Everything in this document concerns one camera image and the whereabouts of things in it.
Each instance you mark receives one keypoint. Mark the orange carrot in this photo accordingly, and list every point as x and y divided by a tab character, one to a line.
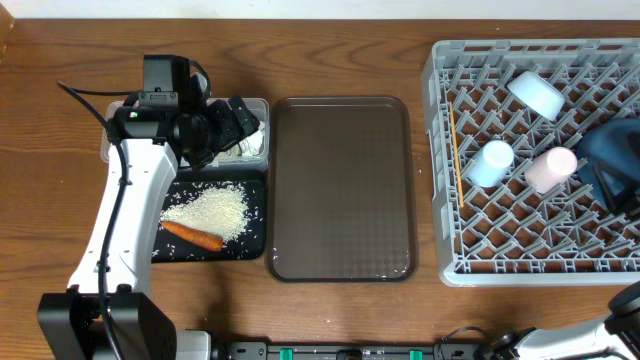
199	238

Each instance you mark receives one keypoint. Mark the white rice pile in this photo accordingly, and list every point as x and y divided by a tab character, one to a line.
220	209

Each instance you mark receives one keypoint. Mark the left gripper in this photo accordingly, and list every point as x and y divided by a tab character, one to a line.
232	134

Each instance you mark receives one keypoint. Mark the pink cup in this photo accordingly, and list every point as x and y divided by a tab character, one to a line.
550	169

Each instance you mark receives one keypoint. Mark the light blue bowl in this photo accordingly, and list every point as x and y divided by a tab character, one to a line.
537	94

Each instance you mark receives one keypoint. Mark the light blue cup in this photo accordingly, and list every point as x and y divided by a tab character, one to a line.
491	163

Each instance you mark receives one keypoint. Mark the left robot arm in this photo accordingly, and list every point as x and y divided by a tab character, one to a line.
106	311

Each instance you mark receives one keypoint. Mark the black plastic tray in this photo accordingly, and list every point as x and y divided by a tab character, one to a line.
169	248

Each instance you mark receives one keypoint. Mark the dark blue plate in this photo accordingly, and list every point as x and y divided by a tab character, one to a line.
615	141

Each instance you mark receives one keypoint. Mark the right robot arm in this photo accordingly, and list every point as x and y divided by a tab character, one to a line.
615	335

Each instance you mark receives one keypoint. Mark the clear plastic bin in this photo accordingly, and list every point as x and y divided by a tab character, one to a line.
229	160

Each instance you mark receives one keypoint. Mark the grey dishwasher rack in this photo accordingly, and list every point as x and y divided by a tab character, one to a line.
509	234

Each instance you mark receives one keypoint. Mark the brown serving tray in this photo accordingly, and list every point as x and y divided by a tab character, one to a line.
341	195

